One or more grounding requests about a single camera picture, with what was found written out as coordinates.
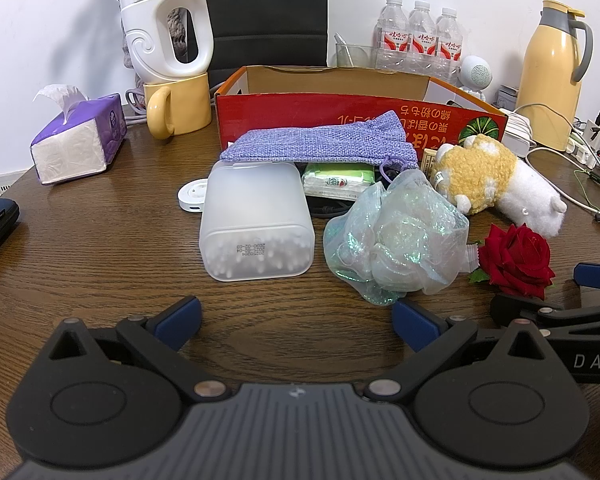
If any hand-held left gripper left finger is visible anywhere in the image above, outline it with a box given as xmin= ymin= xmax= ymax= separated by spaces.
xmin=45 ymin=296 xmax=231 ymax=402

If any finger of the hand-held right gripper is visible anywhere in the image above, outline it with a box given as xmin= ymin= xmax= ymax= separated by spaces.
xmin=490 ymin=293 xmax=600 ymax=335
xmin=573 ymin=262 xmax=600 ymax=307

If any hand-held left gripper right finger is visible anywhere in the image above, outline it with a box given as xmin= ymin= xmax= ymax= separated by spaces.
xmin=367 ymin=300 xmax=551 ymax=403

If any red artificial rose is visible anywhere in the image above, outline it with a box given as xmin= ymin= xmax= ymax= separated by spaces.
xmin=467 ymin=223 xmax=557 ymax=302

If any iridescent mesh bath pouf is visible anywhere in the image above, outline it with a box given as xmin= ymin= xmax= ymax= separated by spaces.
xmin=323 ymin=169 xmax=469 ymax=307

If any white round device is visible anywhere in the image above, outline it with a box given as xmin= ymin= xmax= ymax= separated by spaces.
xmin=177 ymin=179 xmax=209 ymax=214

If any frosted cotton swab box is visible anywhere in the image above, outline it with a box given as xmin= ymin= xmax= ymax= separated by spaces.
xmin=199 ymin=161 xmax=315 ymax=281

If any yellow white plush toy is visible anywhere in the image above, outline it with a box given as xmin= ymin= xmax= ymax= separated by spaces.
xmin=431 ymin=135 xmax=567 ymax=237

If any black cable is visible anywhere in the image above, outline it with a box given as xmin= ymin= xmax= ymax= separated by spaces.
xmin=307 ymin=199 xmax=358 ymax=220

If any green white wet wipe packet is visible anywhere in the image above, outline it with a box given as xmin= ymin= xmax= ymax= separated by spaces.
xmin=302 ymin=162 xmax=379 ymax=199

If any purple fabric pouch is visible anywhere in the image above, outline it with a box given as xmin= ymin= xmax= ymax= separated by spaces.
xmin=220 ymin=111 xmax=417 ymax=167

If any red cardboard box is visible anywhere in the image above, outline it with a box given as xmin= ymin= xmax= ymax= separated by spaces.
xmin=215 ymin=65 xmax=509 ymax=162

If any white power strip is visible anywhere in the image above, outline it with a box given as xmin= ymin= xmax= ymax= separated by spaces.
xmin=566 ymin=109 xmax=600 ymax=172

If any white power adapter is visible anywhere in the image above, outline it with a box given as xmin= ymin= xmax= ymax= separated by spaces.
xmin=499 ymin=107 xmax=537 ymax=157

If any small grey box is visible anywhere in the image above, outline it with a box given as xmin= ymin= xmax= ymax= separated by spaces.
xmin=496 ymin=84 xmax=520 ymax=109

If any purple tissue box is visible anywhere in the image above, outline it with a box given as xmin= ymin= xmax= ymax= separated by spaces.
xmin=29 ymin=83 xmax=129 ymax=185

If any yellow thermos jug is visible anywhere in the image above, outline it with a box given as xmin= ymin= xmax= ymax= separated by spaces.
xmin=514 ymin=0 xmax=594 ymax=152

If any yellow mug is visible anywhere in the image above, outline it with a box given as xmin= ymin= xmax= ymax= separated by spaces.
xmin=143 ymin=72 xmax=214 ymax=140

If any white robot-shaped speaker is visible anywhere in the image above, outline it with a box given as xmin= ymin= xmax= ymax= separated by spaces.
xmin=456 ymin=54 xmax=494 ymax=102

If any clear water bottle red label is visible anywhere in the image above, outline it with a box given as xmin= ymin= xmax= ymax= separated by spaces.
xmin=376 ymin=0 xmax=412 ymax=72
xmin=407 ymin=0 xmax=439 ymax=75
xmin=434 ymin=7 xmax=464 ymax=86

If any clear glass cup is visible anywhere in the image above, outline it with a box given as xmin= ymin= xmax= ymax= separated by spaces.
xmin=335 ymin=42 xmax=379 ymax=69

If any white detergent bottle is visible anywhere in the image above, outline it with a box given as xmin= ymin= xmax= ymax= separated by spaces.
xmin=115 ymin=0 xmax=216 ymax=84

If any black paper bag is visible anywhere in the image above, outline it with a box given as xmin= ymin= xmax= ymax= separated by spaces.
xmin=199 ymin=0 xmax=330 ymax=75

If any thin green cable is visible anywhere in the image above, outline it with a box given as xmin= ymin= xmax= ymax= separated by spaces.
xmin=573 ymin=169 xmax=600 ymax=213

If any white power cable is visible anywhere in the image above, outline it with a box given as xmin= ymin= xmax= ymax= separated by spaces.
xmin=511 ymin=102 xmax=600 ymax=221

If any thin white cable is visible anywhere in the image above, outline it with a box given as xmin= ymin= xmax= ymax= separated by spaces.
xmin=124 ymin=88 xmax=150 ymax=128

